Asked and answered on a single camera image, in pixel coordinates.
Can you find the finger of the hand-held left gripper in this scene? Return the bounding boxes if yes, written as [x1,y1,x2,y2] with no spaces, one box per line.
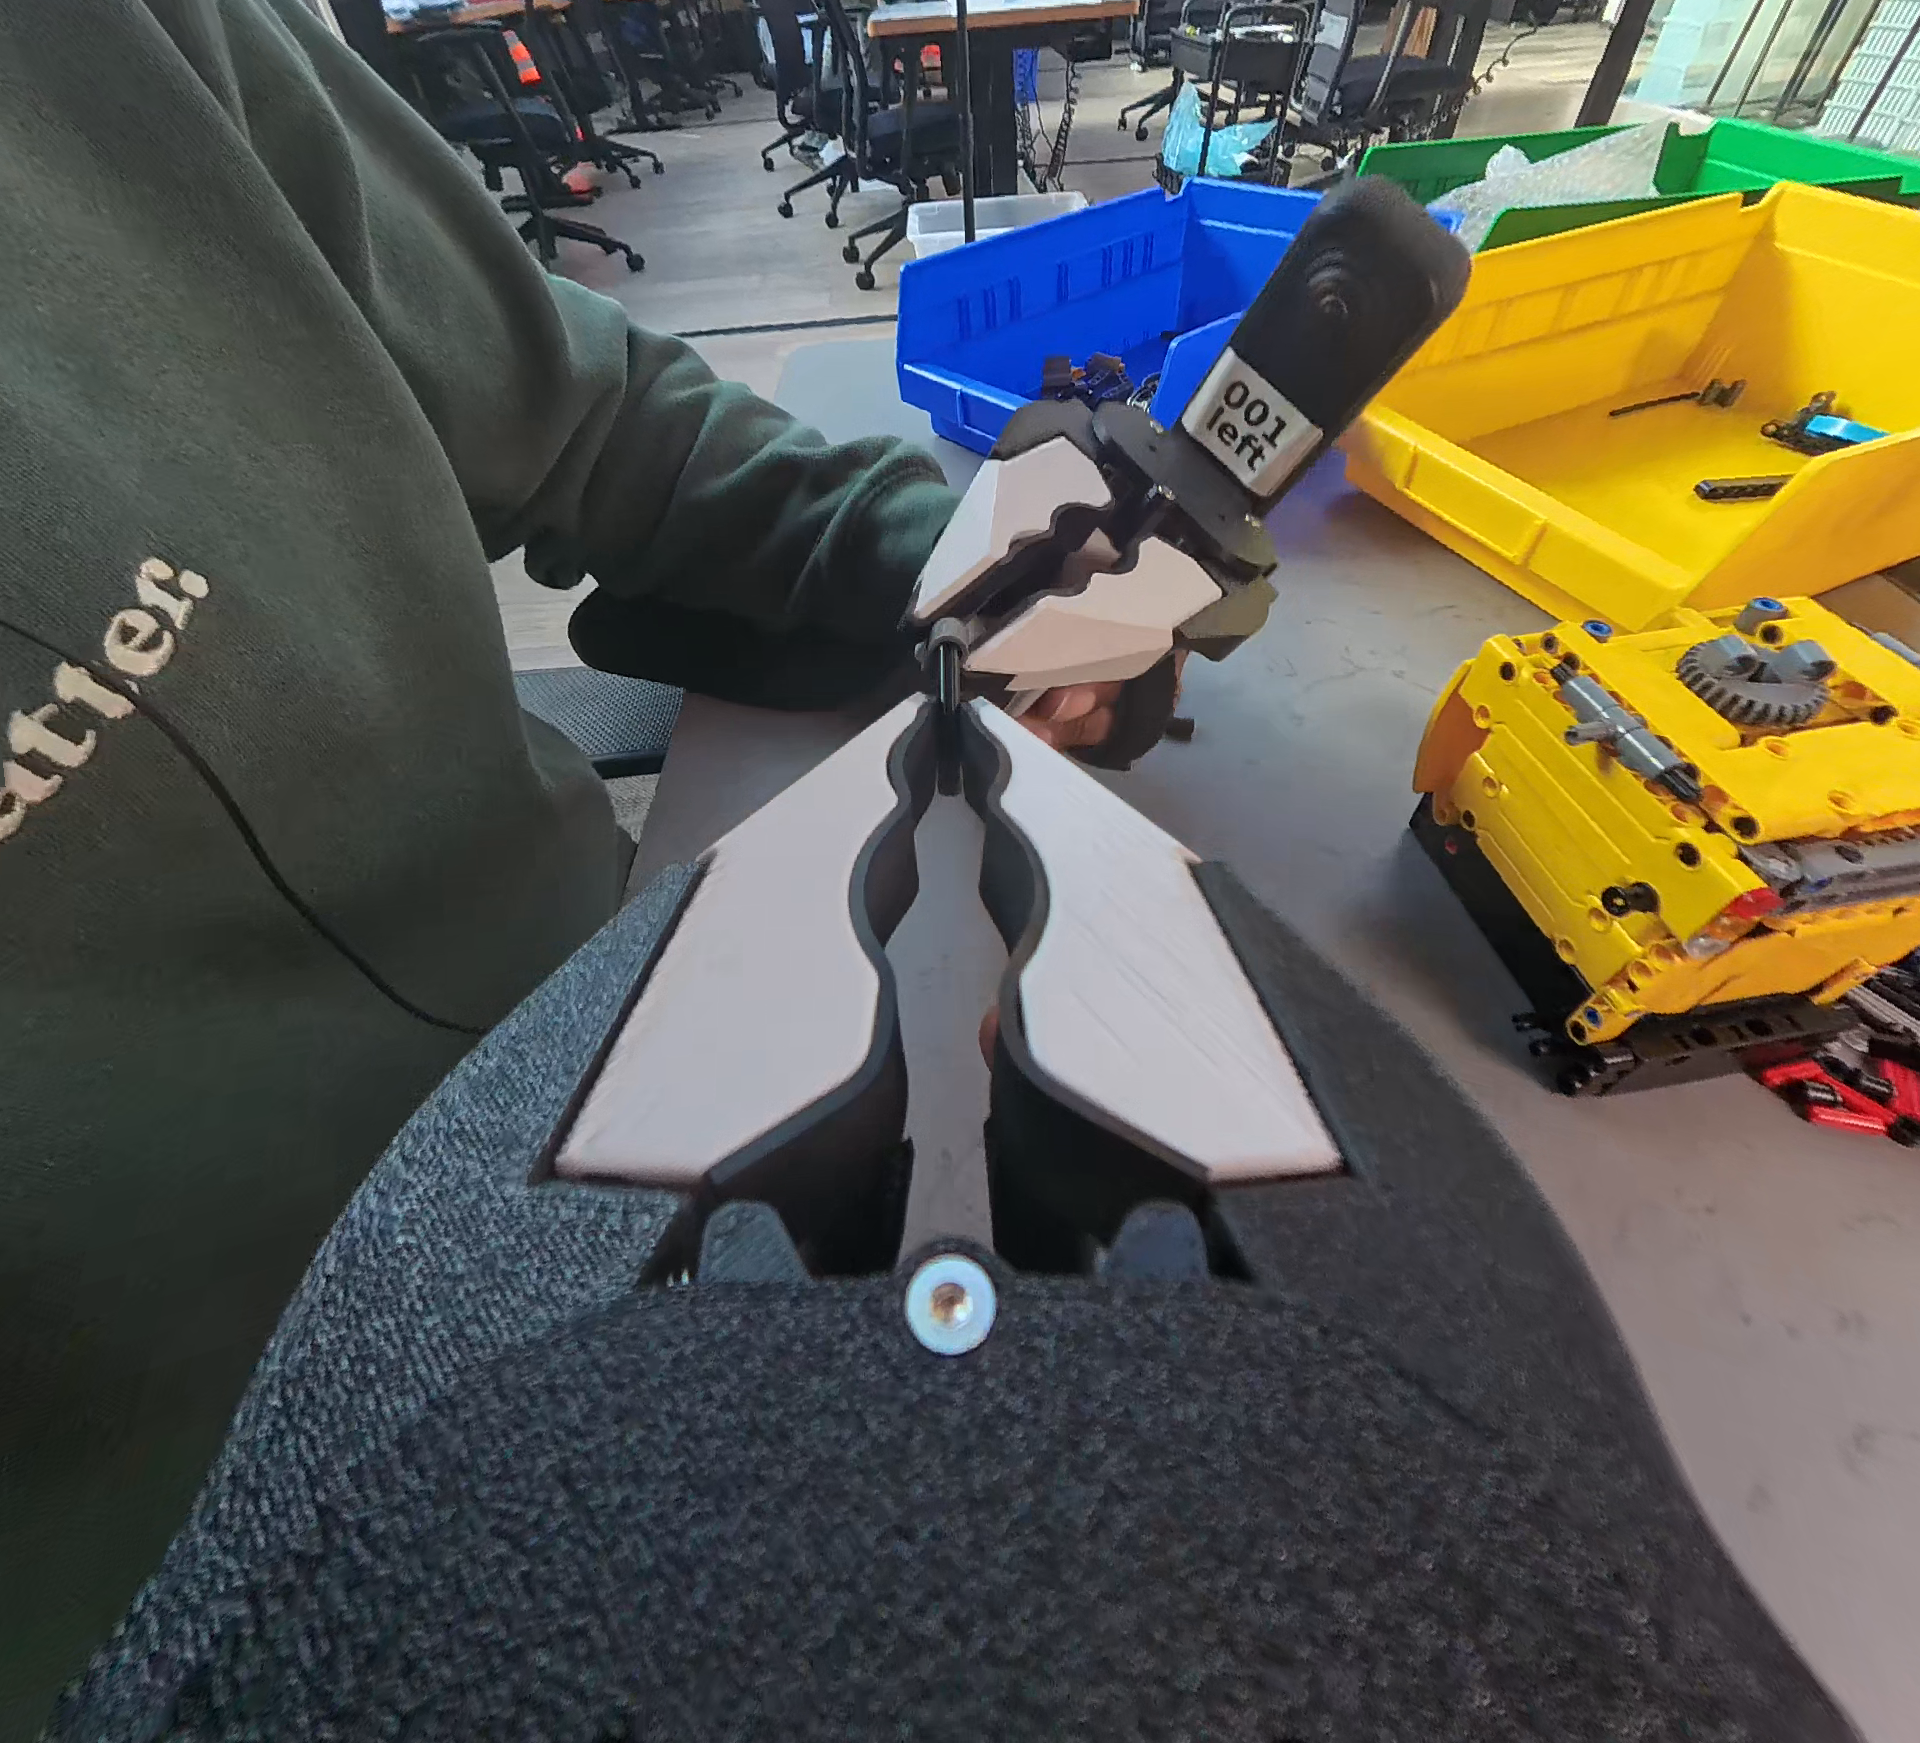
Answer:
[910,435,1159,637]
[956,555,1229,725]

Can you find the grey lego elbow with axle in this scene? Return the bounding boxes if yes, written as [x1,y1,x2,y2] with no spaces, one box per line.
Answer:
[925,621,975,791]

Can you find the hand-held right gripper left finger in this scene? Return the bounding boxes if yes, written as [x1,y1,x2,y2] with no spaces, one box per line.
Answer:
[549,695,944,1277]

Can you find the clear bubble wrap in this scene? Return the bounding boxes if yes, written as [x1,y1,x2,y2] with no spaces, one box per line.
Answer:
[1446,116,1721,250]

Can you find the dark desk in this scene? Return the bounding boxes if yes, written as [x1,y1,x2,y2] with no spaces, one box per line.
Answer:
[866,0,1142,200]

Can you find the white plastic tub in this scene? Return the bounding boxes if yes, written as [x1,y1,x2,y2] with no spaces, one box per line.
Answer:
[904,190,1093,264]

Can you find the black lego pieces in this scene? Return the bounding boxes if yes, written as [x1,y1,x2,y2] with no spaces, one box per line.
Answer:
[1038,347,1170,413]

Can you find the person's green hoodie torso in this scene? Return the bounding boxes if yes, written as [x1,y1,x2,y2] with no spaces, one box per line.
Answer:
[0,0,650,1743]

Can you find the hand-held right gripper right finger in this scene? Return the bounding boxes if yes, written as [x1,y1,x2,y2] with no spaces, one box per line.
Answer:
[960,695,1344,1277]

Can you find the person's left forearm green sleeve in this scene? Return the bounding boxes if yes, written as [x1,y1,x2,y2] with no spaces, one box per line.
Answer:
[481,274,966,611]

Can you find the blue and black lego piece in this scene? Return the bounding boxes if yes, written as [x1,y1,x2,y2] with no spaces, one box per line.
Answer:
[1759,389,1890,451]

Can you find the yellow plastic bin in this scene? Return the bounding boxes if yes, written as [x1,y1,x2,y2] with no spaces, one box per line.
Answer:
[1338,180,1920,635]

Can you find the black hoodie drawstring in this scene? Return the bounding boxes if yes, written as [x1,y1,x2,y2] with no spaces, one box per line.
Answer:
[0,621,490,1037]

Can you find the yellow lego vehicle model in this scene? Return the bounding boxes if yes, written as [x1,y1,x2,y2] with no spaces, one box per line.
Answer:
[1411,595,1920,1151]

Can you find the blue plastic bag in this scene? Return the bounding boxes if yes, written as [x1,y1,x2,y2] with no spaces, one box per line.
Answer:
[1159,82,1280,188]

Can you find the black office chair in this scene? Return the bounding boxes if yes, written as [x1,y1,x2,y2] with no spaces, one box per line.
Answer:
[725,0,843,178]
[1286,0,1481,186]
[795,0,970,294]
[403,16,650,276]
[1116,0,1280,144]

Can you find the green plastic bin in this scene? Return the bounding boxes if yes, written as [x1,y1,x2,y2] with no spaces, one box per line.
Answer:
[1357,116,1920,252]

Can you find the blue plastic bin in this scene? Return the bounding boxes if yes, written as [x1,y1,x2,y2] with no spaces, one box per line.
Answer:
[896,178,1464,455]

